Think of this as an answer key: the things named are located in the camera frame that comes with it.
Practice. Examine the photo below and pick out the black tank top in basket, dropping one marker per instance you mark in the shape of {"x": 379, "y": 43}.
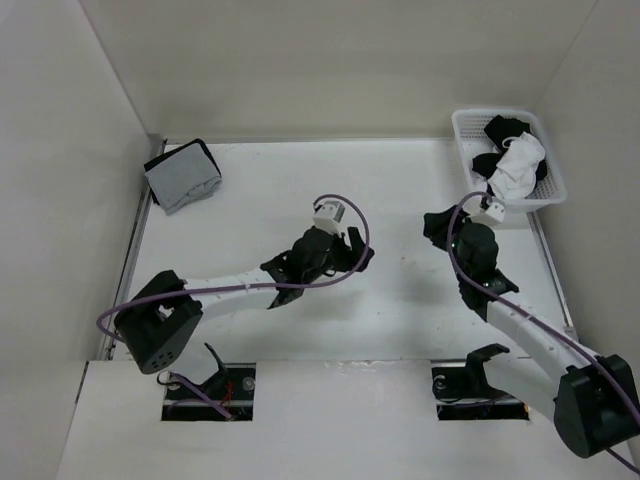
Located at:
{"x": 501, "y": 131}

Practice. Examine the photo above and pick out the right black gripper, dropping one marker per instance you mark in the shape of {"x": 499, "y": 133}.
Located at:
{"x": 433, "y": 223}

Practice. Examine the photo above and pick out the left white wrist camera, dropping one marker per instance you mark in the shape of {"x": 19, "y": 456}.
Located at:
{"x": 328, "y": 216}

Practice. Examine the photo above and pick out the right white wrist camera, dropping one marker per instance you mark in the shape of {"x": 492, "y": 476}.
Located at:
{"x": 491, "y": 213}

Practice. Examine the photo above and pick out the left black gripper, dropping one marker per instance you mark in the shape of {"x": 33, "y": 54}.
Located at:
{"x": 352, "y": 255}

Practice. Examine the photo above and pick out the white tank top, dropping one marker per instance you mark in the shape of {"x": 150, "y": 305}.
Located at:
{"x": 515, "y": 174}

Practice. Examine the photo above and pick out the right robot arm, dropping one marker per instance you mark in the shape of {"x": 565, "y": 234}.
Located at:
{"x": 590, "y": 399}

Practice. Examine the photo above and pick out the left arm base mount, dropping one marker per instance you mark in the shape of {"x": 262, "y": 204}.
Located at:
{"x": 234, "y": 394}

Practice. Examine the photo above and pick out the white plastic basket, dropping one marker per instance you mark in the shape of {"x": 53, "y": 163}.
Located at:
{"x": 471, "y": 140}

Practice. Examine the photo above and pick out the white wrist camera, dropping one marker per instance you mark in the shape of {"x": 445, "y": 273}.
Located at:
{"x": 491, "y": 213}
{"x": 328, "y": 216}

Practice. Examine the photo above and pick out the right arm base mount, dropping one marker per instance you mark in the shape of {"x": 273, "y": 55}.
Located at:
{"x": 456, "y": 400}

